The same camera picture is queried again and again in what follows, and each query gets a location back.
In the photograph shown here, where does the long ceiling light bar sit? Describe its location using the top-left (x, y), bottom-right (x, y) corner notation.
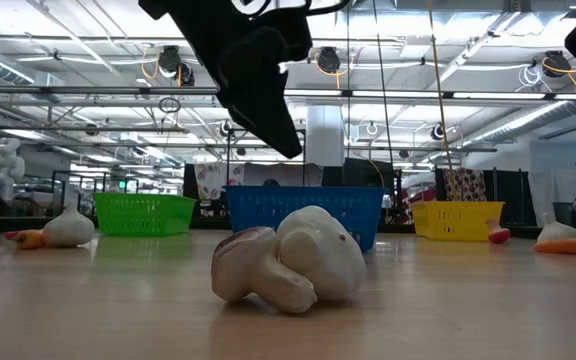
top-left (0, 85), bottom-right (576, 100)

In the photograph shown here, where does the orange pepper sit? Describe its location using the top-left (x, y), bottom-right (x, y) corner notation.
top-left (15, 228), bottom-right (49, 250)

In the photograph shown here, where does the blue plastic basket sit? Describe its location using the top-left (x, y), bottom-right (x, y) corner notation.
top-left (224, 185), bottom-right (387, 253)

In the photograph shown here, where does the black ceiling cable reel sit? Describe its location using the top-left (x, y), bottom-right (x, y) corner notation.
top-left (542, 49), bottom-right (573, 79)
top-left (156, 45), bottom-right (183, 76)
top-left (315, 46), bottom-right (342, 75)

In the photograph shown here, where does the yellow plastic basket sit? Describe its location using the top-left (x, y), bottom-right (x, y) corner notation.
top-left (410, 200), bottom-right (506, 243)

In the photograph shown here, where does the coiled black cable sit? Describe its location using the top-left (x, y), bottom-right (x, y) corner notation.
top-left (158, 96), bottom-right (183, 115)

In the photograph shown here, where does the orange carrot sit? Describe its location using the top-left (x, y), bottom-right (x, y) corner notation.
top-left (532, 237), bottom-right (576, 257)

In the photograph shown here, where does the white garlic bulb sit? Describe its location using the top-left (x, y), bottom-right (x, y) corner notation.
top-left (275, 204), bottom-right (368, 303)
top-left (536, 212), bottom-right (576, 244)
top-left (41, 198), bottom-right (97, 248)

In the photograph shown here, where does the white humanoid statue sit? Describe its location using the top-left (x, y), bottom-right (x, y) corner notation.
top-left (0, 137), bottom-right (27, 202)

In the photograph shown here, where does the hanging black cable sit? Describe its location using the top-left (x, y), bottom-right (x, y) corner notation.
top-left (371, 0), bottom-right (395, 169)

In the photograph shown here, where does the grey chair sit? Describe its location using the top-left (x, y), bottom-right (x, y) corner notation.
top-left (551, 201), bottom-right (574, 226)

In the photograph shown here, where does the white cloth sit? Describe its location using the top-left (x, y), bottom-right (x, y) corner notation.
top-left (526, 169), bottom-right (576, 230)

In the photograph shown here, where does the black partition panel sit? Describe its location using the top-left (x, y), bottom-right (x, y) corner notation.
top-left (487, 169), bottom-right (537, 226)

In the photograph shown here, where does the floral patterned cloth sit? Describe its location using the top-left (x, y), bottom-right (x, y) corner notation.
top-left (443, 168), bottom-right (488, 203)
top-left (193, 162), bottom-right (245, 201)

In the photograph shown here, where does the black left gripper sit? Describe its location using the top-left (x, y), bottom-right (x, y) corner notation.
top-left (137, 0), bottom-right (349, 160)

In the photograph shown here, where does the white column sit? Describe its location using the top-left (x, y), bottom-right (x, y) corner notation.
top-left (306, 104), bottom-right (346, 168)

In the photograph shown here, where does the black metal frame stand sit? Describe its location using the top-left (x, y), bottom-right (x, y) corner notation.
top-left (225, 127), bottom-right (308, 189)

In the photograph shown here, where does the green plastic basket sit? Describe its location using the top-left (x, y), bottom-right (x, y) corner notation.
top-left (93, 192), bottom-right (198, 238)

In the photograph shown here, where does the red-capped mushroom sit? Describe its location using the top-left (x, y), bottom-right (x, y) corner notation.
top-left (486, 218), bottom-right (511, 245)

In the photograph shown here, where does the white mushroom brown-streaked cap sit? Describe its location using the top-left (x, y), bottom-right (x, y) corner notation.
top-left (210, 225), bottom-right (318, 315)

